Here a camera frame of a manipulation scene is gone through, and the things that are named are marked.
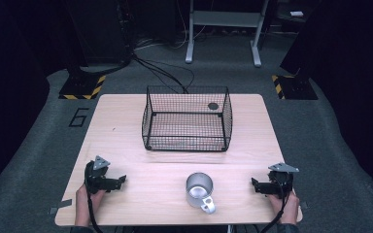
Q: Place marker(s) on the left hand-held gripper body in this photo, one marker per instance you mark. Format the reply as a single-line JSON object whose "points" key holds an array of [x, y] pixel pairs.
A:
{"points": [[95, 179]]}

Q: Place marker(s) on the person's right hand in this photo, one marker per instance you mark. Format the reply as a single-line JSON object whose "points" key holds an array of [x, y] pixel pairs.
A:
{"points": [[289, 210]]}

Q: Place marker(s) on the grey tape piece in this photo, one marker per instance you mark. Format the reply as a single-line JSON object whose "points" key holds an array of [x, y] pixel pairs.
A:
{"points": [[65, 203]]}

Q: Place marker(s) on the person's left hand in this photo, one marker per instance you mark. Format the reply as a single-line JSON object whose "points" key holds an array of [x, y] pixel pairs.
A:
{"points": [[82, 207]]}

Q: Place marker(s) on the black cabinet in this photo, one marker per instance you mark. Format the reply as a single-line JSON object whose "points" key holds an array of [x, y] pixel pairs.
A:
{"points": [[100, 29]]}

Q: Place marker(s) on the small white box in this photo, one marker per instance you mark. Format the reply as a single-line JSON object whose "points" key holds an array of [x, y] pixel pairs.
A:
{"points": [[296, 14]]}

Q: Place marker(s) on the white metal stand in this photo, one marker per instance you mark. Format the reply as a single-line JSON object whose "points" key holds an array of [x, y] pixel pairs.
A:
{"points": [[225, 18]]}

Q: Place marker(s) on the black yellow striped stand base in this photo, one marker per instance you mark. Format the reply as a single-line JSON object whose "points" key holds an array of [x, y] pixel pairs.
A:
{"points": [[296, 87], [81, 87]]}

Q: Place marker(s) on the dark round table hole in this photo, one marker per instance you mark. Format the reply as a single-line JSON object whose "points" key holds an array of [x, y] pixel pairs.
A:
{"points": [[213, 106]]}

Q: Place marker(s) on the silver metal cup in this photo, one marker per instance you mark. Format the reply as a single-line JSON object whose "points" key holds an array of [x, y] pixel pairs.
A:
{"points": [[199, 192]]}

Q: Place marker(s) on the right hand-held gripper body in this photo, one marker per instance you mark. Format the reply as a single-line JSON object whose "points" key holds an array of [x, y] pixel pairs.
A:
{"points": [[280, 184]]}

